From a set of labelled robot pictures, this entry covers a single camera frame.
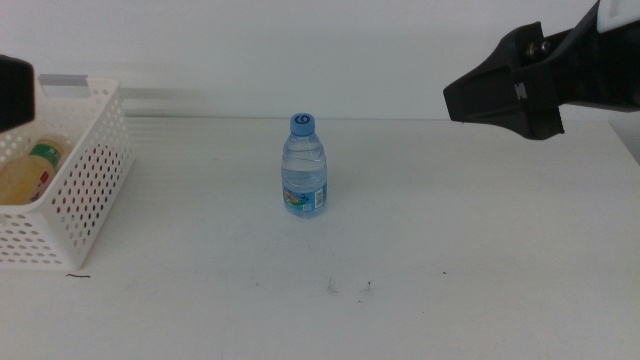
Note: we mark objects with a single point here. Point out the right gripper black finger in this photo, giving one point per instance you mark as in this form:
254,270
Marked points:
505,60
537,105

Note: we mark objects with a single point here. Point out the small water bottle blue cap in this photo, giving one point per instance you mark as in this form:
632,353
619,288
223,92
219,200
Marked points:
304,170

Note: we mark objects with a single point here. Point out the yellow juice bottle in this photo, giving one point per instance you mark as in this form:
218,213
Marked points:
25,175

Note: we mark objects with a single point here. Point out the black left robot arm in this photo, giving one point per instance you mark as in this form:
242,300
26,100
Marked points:
15,95

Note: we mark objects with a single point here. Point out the small black thread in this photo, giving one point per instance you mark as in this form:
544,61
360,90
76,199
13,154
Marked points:
79,275

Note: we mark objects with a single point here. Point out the white perforated plastic basket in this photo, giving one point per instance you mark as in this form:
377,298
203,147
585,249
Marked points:
20,212

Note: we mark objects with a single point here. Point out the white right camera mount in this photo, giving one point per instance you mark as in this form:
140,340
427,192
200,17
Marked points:
620,12

